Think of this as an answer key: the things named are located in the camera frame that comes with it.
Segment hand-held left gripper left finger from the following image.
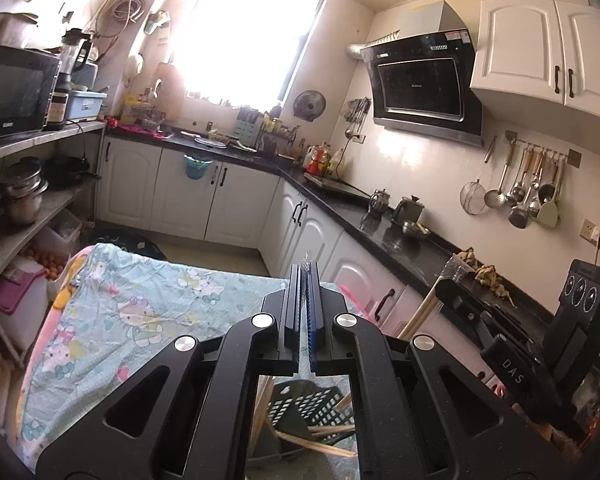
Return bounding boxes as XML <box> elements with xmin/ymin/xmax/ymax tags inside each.
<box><xmin>35</xmin><ymin>264</ymin><xmax>303</xmax><ymax>480</ymax></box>

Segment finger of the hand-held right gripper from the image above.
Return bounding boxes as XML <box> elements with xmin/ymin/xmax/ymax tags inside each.
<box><xmin>444</xmin><ymin>304</ymin><xmax>502</xmax><ymax>357</ymax></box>
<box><xmin>436</xmin><ymin>275</ymin><xmax>547</xmax><ymax>342</ymax></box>

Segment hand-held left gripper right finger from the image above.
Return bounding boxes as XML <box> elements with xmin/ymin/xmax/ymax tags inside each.
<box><xmin>302</xmin><ymin>261</ymin><xmax>582</xmax><ymax>480</ymax></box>

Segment plastic-wrapped chopstick pair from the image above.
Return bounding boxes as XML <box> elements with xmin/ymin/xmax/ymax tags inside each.
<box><xmin>396</xmin><ymin>254</ymin><xmax>469</xmax><ymax>342</ymax></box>

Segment green plastic utensil basket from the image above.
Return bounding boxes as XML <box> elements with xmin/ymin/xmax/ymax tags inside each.
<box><xmin>245</xmin><ymin>375</ymin><xmax>362</xmax><ymax>480</ymax></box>

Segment ginger roots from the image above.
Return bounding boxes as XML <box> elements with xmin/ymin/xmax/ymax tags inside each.
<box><xmin>456</xmin><ymin>246</ymin><xmax>520</xmax><ymax>307</ymax></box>

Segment black kitchen countertop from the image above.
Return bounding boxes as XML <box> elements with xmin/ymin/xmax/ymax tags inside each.
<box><xmin>104</xmin><ymin>126</ymin><xmax>583</xmax><ymax>343</ymax></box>

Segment black ladle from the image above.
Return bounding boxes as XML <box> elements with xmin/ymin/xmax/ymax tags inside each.
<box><xmin>508</xmin><ymin>159</ymin><xmax>537</xmax><ymax>230</ymax></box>

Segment steel bowl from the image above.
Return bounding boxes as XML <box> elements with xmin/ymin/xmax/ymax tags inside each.
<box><xmin>401</xmin><ymin>219</ymin><xmax>432</xmax><ymax>239</ymax></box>

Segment steel ladle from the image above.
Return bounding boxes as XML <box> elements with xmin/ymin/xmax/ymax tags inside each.
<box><xmin>483</xmin><ymin>149</ymin><xmax>514</xmax><ymax>210</ymax></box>

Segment green spatula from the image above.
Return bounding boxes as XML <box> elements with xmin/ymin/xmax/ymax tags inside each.
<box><xmin>536</xmin><ymin>159</ymin><xmax>564</xmax><ymax>226</ymax></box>

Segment steel kettle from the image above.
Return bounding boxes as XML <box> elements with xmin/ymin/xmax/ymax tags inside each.
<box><xmin>390</xmin><ymin>194</ymin><xmax>426</xmax><ymax>227</ymax></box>

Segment white lower cabinets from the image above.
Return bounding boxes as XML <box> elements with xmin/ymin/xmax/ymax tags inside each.
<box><xmin>96</xmin><ymin>134</ymin><xmax>488</xmax><ymax>393</ymax></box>

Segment steel teapot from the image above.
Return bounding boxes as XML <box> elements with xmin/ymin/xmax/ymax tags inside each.
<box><xmin>368</xmin><ymin>188</ymin><xmax>392</xmax><ymax>215</ymax></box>

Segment black induction cooker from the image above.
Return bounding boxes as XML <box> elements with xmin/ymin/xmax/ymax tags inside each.
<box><xmin>303</xmin><ymin>172</ymin><xmax>372</xmax><ymax>202</ymax></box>

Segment yellow oil bottle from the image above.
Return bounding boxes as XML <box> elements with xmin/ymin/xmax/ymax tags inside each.
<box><xmin>327</xmin><ymin>147</ymin><xmax>347</xmax><ymax>177</ymax></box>

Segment cartoon printed blanket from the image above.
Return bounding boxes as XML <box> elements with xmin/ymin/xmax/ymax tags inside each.
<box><xmin>16</xmin><ymin>241</ymin><xmax>373</xmax><ymax>473</ymax></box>

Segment red-labelled oil bottle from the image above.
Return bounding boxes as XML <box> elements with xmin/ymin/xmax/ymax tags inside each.
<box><xmin>302</xmin><ymin>142</ymin><xmax>331</xmax><ymax>174</ymax></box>

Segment blue hanging bag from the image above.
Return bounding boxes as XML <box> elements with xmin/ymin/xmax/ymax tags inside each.
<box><xmin>182</xmin><ymin>153</ymin><xmax>214</xmax><ymax>181</ymax></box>

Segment black spice rack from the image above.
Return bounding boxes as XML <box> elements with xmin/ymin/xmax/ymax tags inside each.
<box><xmin>259</xmin><ymin>114</ymin><xmax>302</xmax><ymax>159</ymax></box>

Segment dark floor mat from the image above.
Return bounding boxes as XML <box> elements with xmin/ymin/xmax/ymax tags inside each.
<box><xmin>86</xmin><ymin>226</ymin><xmax>169</xmax><ymax>262</ymax></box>

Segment light blue knife block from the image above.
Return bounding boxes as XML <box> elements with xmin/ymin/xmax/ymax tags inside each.
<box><xmin>235</xmin><ymin>107</ymin><xmax>262</xmax><ymax>144</ymax></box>

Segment hanging kitchen tools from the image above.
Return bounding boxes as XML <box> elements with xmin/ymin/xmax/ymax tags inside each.
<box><xmin>346</xmin><ymin>97</ymin><xmax>374</xmax><ymax>127</ymax></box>

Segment black range hood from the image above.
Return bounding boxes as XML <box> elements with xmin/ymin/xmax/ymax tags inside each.
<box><xmin>346</xmin><ymin>0</ymin><xmax>484</xmax><ymax>149</ymax></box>

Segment clear plastic container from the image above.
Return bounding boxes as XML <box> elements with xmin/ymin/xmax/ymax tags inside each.
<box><xmin>49</xmin><ymin>207</ymin><xmax>84</xmax><ymax>257</ymax></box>

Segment tray of brown eggs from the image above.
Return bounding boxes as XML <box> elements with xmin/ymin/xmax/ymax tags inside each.
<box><xmin>21</xmin><ymin>241</ymin><xmax>72</xmax><ymax>282</ymax></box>

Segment wooden cutting board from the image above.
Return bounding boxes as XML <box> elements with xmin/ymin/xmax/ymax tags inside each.
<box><xmin>156</xmin><ymin>62</ymin><xmax>187</xmax><ymax>122</ymax></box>

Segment white upper cabinet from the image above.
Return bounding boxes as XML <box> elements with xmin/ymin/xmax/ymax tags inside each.
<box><xmin>469</xmin><ymin>0</ymin><xmax>600</xmax><ymax>127</ymax></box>

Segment black wok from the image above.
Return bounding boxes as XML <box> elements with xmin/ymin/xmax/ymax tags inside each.
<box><xmin>44</xmin><ymin>154</ymin><xmax>102</xmax><ymax>187</ymax></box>

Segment white shelf rack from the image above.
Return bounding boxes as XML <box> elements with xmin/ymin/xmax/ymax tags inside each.
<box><xmin>0</xmin><ymin>120</ymin><xmax>109</xmax><ymax>366</ymax></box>

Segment pink-lidded storage box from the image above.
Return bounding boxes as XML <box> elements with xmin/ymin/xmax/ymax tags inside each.
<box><xmin>0</xmin><ymin>259</ymin><xmax>49</xmax><ymax>357</ymax></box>

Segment kitchen window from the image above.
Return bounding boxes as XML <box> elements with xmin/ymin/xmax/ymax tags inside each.
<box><xmin>171</xmin><ymin>0</ymin><xmax>332</xmax><ymax>107</ymax></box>

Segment light blue plastic container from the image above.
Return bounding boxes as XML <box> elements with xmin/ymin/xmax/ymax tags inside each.
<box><xmin>64</xmin><ymin>90</ymin><xmax>109</xmax><ymax>122</ymax></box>

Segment stack of steel pots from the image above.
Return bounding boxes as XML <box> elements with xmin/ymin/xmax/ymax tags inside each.
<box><xmin>0</xmin><ymin>156</ymin><xmax>50</xmax><ymax>227</ymax></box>

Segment black blender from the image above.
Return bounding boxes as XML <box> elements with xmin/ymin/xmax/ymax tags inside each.
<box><xmin>46</xmin><ymin>28</ymin><xmax>94</xmax><ymax>132</ymax></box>

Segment black microwave oven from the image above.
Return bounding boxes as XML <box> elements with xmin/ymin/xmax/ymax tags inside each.
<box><xmin>0</xmin><ymin>42</ymin><xmax>63</xmax><ymax>144</ymax></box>

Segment cardboard box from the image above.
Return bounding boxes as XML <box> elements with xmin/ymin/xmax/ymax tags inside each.
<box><xmin>0</xmin><ymin>12</ymin><xmax>42</xmax><ymax>52</ymax></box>

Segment wire mesh strainer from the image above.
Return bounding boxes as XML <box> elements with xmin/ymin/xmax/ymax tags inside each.
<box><xmin>460</xmin><ymin>136</ymin><xmax>499</xmax><ymax>216</ymax></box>

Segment beige wall socket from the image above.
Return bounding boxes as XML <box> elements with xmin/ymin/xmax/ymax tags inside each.
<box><xmin>579</xmin><ymin>218</ymin><xmax>600</xmax><ymax>249</ymax></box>

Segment wall utensil rail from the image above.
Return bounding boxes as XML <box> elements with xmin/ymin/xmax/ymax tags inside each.
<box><xmin>504</xmin><ymin>130</ymin><xmax>583</xmax><ymax>168</ymax></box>

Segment small wall fan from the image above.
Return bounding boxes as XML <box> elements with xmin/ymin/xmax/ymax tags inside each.
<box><xmin>293</xmin><ymin>89</ymin><xmax>327</xmax><ymax>122</ymax></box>

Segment coiled hose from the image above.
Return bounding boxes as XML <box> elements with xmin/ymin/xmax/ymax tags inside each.
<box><xmin>111</xmin><ymin>0</ymin><xmax>149</xmax><ymax>24</ymax></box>

